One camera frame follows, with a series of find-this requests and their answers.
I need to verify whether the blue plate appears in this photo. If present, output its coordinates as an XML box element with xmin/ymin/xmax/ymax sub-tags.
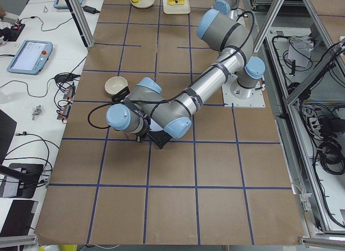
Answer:
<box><xmin>150</xmin><ymin>121</ymin><xmax>163</xmax><ymax>132</ymax></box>

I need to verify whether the cream tray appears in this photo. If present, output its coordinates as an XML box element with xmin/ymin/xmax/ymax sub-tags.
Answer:
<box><xmin>162</xmin><ymin>0</ymin><xmax>190</xmax><ymax>15</ymax></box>

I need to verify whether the black dish rack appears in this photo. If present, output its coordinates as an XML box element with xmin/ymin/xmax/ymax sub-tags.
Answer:
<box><xmin>112</xmin><ymin>86</ymin><xmax>173</xmax><ymax>150</ymax></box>

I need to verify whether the beige shallow dish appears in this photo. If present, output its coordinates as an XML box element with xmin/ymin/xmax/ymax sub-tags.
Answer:
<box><xmin>130</xmin><ymin>0</ymin><xmax>155</xmax><ymax>9</ymax></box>

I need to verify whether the cream bowl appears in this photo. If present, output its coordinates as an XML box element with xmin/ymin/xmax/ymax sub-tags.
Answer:
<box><xmin>105</xmin><ymin>76</ymin><xmax>128</xmax><ymax>95</ymax></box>

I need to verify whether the black power adapter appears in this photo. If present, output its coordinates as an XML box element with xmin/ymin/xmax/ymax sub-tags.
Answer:
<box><xmin>82</xmin><ymin>5</ymin><xmax>100</xmax><ymax>14</ymax></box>

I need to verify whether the black monitor stand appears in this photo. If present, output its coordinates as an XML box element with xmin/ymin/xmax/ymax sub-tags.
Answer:
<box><xmin>1</xmin><ymin>163</ymin><xmax>44</xmax><ymax>199</ymax></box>

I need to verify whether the near blue teach pendant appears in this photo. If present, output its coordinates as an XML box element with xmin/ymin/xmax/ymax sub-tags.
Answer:
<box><xmin>6</xmin><ymin>40</ymin><xmax>53</xmax><ymax>75</ymax></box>

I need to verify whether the white paper box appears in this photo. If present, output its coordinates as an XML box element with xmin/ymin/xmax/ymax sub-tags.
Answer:
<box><xmin>287</xmin><ymin>36</ymin><xmax>314</xmax><ymax>68</ymax></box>

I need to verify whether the aluminium frame post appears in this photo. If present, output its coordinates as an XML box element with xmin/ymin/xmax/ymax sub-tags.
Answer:
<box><xmin>65</xmin><ymin>0</ymin><xmax>95</xmax><ymax>49</ymax></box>

